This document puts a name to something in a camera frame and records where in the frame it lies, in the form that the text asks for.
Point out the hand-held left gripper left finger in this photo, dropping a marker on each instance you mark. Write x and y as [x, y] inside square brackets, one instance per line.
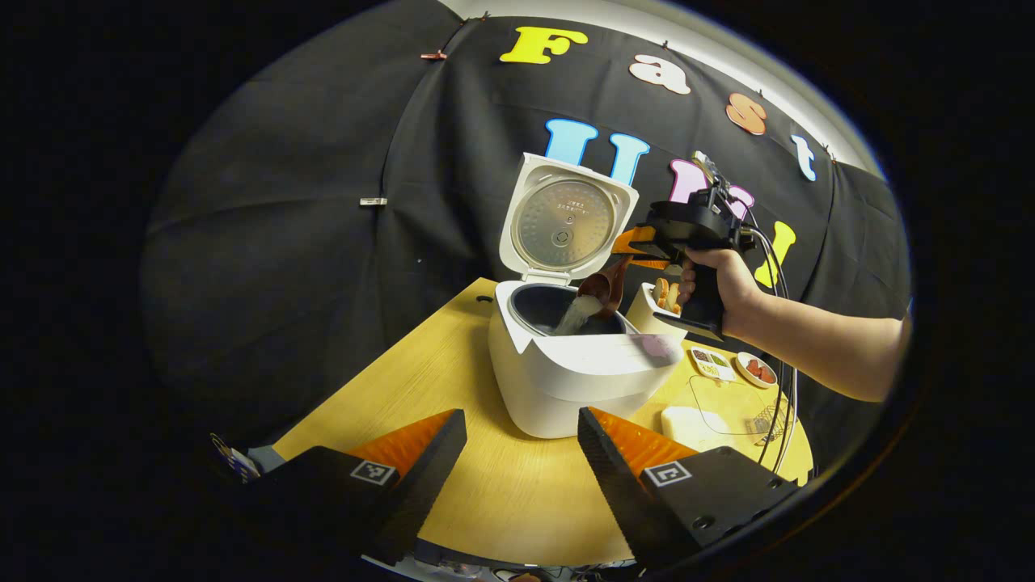
[428, 493]

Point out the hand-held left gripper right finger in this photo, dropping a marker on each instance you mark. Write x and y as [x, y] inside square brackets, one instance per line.
[618, 493]

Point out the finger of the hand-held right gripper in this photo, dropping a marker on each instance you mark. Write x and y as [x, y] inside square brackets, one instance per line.
[635, 240]
[651, 263]

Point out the brown wooden spoon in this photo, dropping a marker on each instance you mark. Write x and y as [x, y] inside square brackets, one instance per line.
[602, 283]

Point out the small white rice portion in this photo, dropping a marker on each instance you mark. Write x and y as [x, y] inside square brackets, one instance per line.
[578, 315]

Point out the pile of white rice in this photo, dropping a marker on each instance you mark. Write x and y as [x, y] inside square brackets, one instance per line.
[687, 424]

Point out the white rice cooker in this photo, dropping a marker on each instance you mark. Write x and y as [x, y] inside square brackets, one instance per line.
[582, 388]

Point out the clear plastic rice container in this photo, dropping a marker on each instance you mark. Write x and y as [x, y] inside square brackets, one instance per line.
[744, 400]

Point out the toasted bread slice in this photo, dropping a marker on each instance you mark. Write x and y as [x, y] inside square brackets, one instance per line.
[661, 293]
[673, 297]

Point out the white toaster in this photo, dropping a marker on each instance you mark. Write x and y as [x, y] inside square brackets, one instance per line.
[643, 311]

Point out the white divided grain dish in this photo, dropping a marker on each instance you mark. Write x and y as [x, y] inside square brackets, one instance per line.
[711, 364]

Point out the white round plate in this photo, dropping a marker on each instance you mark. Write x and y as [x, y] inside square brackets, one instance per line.
[742, 373]

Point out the red meat slice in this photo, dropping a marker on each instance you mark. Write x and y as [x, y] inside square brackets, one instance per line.
[766, 374]
[753, 368]

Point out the row of black clips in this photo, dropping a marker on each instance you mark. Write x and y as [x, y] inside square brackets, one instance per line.
[665, 44]

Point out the blue white patterned object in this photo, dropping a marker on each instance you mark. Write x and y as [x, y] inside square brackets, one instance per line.
[234, 461]

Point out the pink clip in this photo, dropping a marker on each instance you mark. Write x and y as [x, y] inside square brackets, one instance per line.
[433, 55]

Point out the black backdrop cloth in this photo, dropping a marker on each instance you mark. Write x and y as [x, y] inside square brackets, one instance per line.
[283, 242]

